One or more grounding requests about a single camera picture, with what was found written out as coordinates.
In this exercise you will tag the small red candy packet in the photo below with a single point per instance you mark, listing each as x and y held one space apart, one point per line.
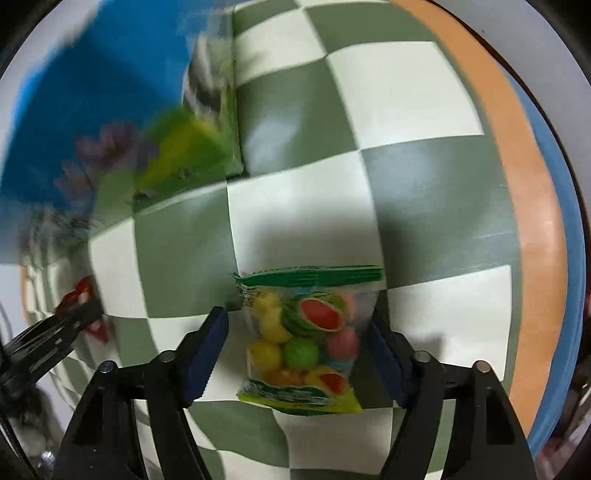
83 311

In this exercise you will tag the fruit gummy candy packet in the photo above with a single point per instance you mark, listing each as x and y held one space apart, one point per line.
307 324

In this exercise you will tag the green white checkered mat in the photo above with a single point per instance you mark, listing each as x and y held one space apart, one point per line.
371 132

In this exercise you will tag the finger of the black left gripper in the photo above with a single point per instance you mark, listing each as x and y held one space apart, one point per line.
36 350

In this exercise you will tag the cardboard milk box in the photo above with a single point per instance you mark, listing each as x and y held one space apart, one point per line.
137 106

